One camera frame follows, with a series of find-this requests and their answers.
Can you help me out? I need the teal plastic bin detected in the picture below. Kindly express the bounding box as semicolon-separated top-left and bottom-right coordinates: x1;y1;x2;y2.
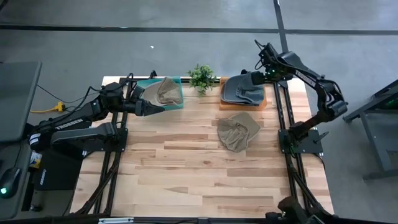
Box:
136;76;185;112

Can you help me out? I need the green plant in white pot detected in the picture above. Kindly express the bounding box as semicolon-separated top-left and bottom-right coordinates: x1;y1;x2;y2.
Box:
187;63;218;96

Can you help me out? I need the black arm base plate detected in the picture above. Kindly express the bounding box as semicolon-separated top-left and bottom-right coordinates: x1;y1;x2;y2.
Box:
278;129;324;154
82;127;129;153

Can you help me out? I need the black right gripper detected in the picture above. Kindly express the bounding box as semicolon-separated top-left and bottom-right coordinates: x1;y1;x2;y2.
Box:
250;65;284;86

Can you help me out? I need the grey side table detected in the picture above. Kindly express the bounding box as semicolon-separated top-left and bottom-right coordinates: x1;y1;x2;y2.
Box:
0;61;43;220

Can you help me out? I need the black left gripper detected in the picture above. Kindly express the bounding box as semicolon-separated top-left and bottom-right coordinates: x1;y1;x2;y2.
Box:
124;99;166;118

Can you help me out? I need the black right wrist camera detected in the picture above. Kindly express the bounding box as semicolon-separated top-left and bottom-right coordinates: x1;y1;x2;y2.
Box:
262;42;280;65

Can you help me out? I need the black floor cable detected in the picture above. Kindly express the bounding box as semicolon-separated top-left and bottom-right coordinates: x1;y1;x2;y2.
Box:
36;83;103;105

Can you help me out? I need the grey metal stand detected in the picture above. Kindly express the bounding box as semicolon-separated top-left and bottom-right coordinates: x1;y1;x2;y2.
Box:
343;79;398;181

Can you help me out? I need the black controller box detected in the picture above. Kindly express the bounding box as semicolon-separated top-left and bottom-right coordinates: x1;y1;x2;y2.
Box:
33;148;84;192

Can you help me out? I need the black clamp mount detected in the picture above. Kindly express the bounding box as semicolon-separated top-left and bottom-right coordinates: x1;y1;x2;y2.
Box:
265;195;332;224

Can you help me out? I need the black aluminium table frame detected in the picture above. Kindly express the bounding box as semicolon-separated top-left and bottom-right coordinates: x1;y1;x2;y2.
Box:
273;79;332;218
74;70;156;215

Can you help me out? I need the orange plastic bin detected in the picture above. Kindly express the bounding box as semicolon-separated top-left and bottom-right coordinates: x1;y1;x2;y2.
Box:
218;77;268;111

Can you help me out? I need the silver metal bracket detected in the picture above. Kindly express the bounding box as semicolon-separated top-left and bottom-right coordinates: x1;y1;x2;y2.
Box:
98;217;135;224

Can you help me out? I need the black computer mouse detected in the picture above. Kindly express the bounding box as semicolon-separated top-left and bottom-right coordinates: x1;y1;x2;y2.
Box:
0;167;22;200

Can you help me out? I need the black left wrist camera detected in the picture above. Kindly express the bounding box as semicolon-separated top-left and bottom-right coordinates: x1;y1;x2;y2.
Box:
132;84;147;101

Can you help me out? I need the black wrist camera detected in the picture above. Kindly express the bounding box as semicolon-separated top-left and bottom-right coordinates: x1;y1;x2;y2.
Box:
262;42;280;65
132;84;147;101

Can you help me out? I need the khaki cap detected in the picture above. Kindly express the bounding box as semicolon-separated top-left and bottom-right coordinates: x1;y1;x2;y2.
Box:
216;111;262;154
146;77;185;106

